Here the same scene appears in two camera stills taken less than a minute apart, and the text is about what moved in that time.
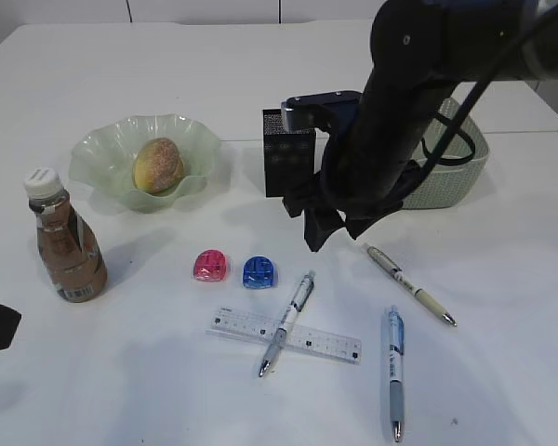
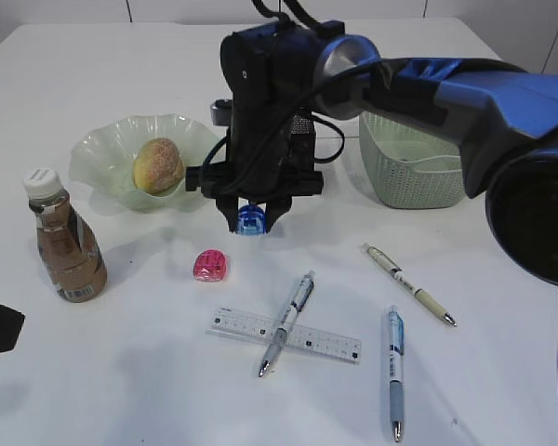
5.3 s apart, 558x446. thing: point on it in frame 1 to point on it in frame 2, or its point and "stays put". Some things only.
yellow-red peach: (158, 166) stays put
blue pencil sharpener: (259, 272) to (251, 220)
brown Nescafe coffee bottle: (67, 243) stays put
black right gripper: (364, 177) to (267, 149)
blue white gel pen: (395, 328) stays put
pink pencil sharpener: (209, 265) stays put
